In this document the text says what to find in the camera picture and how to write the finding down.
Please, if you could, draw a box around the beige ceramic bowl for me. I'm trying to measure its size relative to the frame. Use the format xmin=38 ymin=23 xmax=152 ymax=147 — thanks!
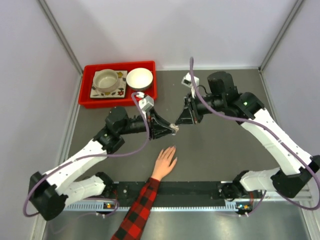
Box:
xmin=92 ymin=69 xmax=120 ymax=93

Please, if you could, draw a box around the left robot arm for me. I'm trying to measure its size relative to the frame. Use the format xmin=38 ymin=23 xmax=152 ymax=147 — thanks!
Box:
xmin=27 ymin=106 xmax=179 ymax=221

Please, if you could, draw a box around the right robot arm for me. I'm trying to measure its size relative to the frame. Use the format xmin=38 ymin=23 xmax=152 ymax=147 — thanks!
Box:
xmin=175 ymin=71 xmax=320 ymax=199

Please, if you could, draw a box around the person's hand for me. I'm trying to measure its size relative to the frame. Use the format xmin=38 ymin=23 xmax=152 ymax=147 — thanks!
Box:
xmin=151 ymin=146 xmax=178 ymax=181

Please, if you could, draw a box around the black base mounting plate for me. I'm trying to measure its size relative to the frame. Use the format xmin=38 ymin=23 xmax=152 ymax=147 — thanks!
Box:
xmin=84 ymin=180 xmax=253 ymax=208

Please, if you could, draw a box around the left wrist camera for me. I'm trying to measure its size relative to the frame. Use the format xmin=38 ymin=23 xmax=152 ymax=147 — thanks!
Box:
xmin=136 ymin=91 xmax=154 ymax=113

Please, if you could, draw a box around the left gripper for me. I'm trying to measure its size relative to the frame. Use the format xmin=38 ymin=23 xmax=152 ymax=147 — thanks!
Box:
xmin=118 ymin=107 xmax=176 ymax=141

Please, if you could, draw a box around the red plastic tray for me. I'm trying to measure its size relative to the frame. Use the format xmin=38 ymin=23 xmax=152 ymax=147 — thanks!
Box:
xmin=78 ymin=60 xmax=158 ymax=109

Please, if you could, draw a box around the floral square plate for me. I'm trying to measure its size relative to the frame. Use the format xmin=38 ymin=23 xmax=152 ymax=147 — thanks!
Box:
xmin=90 ymin=70 xmax=128 ymax=99

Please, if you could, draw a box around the white ceramic bowl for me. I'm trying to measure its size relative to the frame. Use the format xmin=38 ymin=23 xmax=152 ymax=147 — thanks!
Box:
xmin=126 ymin=67 xmax=154 ymax=91

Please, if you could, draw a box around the glitter nail polish bottle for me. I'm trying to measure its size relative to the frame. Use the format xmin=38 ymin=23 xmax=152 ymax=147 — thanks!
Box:
xmin=169 ymin=123 xmax=179 ymax=136

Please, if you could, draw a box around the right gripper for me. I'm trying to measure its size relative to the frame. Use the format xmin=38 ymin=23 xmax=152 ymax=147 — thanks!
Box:
xmin=174 ymin=92 xmax=224 ymax=126

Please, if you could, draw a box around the grey cable duct rail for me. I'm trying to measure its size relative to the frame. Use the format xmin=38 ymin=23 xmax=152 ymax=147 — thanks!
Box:
xmin=62 ymin=199 xmax=253 ymax=213

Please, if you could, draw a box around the red plaid sleeve forearm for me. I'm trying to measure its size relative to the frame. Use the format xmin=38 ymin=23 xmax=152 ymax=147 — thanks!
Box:
xmin=111 ymin=177 xmax=160 ymax=240

